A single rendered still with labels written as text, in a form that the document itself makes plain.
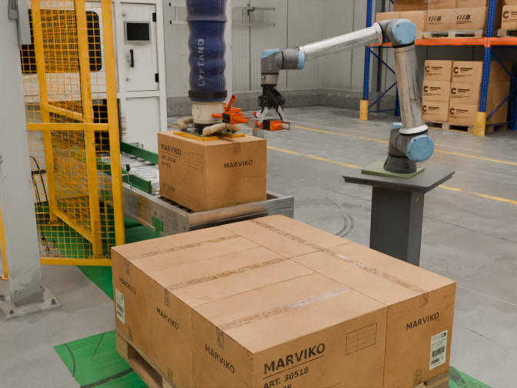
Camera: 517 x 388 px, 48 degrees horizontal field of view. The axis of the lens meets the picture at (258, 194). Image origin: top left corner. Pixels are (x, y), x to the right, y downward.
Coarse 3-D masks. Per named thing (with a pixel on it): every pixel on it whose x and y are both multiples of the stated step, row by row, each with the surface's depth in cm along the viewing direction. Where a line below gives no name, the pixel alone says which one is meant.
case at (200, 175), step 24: (168, 144) 347; (192, 144) 322; (216, 144) 315; (240, 144) 323; (264, 144) 332; (168, 168) 351; (192, 168) 326; (216, 168) 317; (240, 168) 326; (264, 168) 336; (168, 192) 356; (192, 192) 330; (216, 192) 320; (240, 192) 330; (264, 192) 339
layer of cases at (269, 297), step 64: (128, 256) 263; (192, 256) 263; (256, 256) 263; (320, 256) 263; (384, 256) 263; (128, 320) 268; (192, 320) 212; (256, 320) 201; (320, 320) 201; (384, 320) 214; (448, 320) 237; (192, 384) 220; (256, 384) 184; (320, 384) 201; (384, 384) 221
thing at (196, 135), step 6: (174, 132) 349; (180, 132) 343; (186, 132) 340; (192, 132) 340; (198, 132) 333; (192, 138) 333; (198, 138) 327; (204, 138) 324; (210, 138) 327; (216, 138) 329
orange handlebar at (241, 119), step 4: (224, 108) 373; (232, 108) 365; (236, 108) 363; (212, 116) 334; (216, 116) 330; (220, 116) 327; (240, 116) 320; (244, 116) 317; (236, 120) 315; (240, 120) 312; (244, 120) 310; (256, 124) 302; (276, 124) 291; (280, 124) 292
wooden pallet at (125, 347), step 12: (120, 336) 281; (120, 348) 283; (132, 348) 277; (132, 360) 276; (144, 360) 276; (144, 372) 266; (156, 372) 266; (156, 384) 256; (168, 384) 239; (420, 384) 235; (432, 384) 240; (444, 384) 245
